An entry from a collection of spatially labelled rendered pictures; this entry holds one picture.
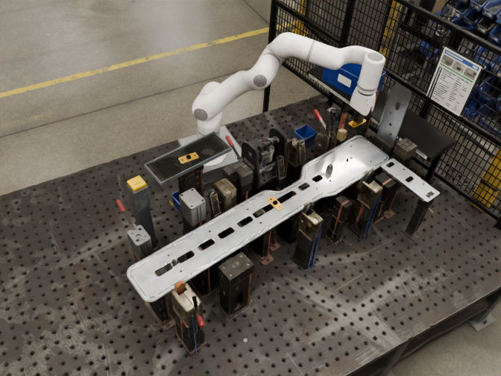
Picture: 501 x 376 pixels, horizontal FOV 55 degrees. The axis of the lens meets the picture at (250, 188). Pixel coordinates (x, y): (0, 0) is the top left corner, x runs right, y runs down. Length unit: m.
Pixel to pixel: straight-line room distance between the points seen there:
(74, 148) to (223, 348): 2.38
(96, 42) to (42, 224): 2.92
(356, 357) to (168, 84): 3.11
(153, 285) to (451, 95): 1.68
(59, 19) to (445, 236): 4.44
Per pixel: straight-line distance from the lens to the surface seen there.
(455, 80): 2.57
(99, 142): 4.03
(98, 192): 2.68
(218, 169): 2.61
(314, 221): 2.07
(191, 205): 2.01
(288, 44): 2.06
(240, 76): 2.21
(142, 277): 1.96
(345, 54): 2.08
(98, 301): 2.29
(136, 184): 2.05
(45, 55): 5.15
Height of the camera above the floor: 2.65
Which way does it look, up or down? 48 degrees down
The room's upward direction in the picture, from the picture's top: 4 degrees clockwise
